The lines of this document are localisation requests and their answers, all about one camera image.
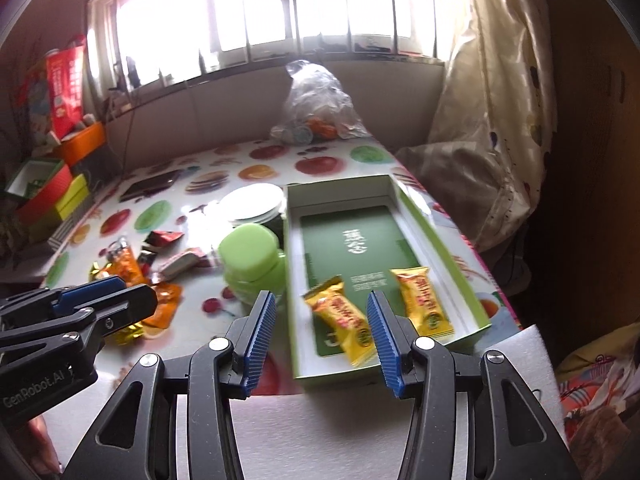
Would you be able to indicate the cream dotted curtain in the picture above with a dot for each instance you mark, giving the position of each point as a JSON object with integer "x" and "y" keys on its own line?
{"x": 495, "y": 85}

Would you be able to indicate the barred window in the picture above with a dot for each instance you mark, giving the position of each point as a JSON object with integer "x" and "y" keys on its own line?
{"x": 225, "y": 5}

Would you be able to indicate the dark jar white lid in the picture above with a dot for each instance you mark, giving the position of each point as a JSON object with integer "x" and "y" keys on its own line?
{"x": 252, "y": 202}

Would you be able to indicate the gold foil packet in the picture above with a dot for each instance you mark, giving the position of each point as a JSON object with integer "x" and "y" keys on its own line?
{"x": 100, "y": 271}
{"x": 127, "y": 333}

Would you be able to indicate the red round box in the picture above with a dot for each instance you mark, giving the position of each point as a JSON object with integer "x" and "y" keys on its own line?
{"x": 45, "y": 192}

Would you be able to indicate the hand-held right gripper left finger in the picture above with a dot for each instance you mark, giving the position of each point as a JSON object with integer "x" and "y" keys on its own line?
{"x": 260, "y": 340}

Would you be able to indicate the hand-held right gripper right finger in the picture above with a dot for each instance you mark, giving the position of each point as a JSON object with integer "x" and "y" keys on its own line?
{"x": 382, "y": 345}

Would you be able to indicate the clear plastic bag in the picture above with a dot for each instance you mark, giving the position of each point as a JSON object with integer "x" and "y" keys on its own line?
{"x": 320, "y": 100}

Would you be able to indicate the white foam sheet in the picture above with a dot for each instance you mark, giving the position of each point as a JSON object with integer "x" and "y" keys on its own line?
{"x": 310, "y": 435}

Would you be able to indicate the red black snack packet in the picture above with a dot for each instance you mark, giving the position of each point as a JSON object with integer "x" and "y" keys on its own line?
{"x": 162, "y": 240}

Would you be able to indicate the colourful paper bag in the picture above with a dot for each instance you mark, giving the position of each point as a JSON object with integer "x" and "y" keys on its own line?
{"x": 37, "y": 105}

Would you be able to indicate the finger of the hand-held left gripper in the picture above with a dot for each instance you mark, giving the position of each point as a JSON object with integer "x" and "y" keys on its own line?
{"x": 125, "y": 307}
{"x": 90, "y": 292}

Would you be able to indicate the striped box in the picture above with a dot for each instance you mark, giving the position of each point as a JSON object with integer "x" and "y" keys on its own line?
{"x": 70, "y": 227}

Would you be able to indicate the green gift box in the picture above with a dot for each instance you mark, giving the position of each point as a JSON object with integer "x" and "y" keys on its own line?
{"x": 350, "y": 240}

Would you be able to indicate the orange snack packet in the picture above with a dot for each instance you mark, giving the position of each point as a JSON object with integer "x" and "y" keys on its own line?
{"x": 126, "y": 266}
{"x": 165, "y": 306}

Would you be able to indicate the yellow snack packet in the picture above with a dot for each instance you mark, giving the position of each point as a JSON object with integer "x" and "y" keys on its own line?
{"x": 422, "y": 305}
{"x": 340, "y": 317}

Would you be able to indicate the person's left hand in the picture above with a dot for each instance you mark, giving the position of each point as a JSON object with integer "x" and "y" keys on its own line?
{"x": 45, "y": 447}

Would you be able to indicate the fruit print tablecloth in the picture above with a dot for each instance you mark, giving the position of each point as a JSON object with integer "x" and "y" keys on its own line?
{"x": 200, "y": 160}

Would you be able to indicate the red paper bag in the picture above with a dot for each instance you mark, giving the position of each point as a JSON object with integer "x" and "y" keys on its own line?
{"x": 65, "y": 90}

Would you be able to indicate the orange box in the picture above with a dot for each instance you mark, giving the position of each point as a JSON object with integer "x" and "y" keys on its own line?
{"x": 82, "y": 142}

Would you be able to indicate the green jar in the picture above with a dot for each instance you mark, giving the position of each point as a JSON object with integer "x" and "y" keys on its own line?
{"x": 250, "y": 255}

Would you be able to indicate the long red snack packet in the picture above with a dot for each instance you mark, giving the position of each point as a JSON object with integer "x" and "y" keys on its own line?
{"x": 182, "y": 262}

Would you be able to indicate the floral blanket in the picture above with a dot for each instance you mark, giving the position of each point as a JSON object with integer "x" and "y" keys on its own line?
{"x": 600, "y": 385}

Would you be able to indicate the black phone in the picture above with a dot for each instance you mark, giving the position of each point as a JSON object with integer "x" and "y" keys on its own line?
{"x": 150, "y": 185}

